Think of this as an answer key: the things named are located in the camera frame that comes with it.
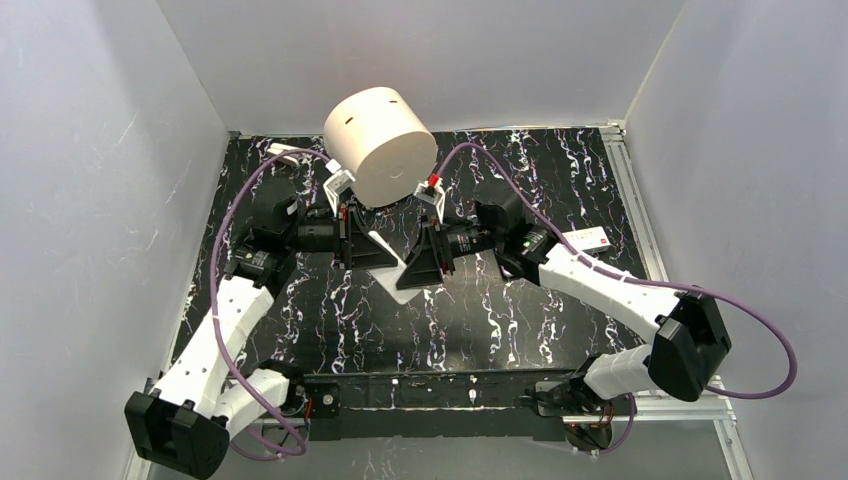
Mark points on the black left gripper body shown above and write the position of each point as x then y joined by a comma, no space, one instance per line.
342,238

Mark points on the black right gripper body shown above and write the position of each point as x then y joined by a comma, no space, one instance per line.
443,245

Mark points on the white remote control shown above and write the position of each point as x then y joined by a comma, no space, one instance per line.
387,277

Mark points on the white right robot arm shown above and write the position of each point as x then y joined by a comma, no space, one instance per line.
685,339

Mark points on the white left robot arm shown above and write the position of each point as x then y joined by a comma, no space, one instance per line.
187,419

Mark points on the white stapler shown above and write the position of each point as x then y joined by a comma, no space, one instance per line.
284,153

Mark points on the white cylindrical container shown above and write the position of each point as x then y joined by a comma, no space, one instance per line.
377,137

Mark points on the white battery box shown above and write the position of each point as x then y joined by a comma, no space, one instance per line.
589,240

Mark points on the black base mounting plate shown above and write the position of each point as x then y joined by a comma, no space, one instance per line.
480,403

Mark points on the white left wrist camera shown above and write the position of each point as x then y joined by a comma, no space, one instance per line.
340,180

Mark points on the aluminium frame rail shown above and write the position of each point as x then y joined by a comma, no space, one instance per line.
654,405

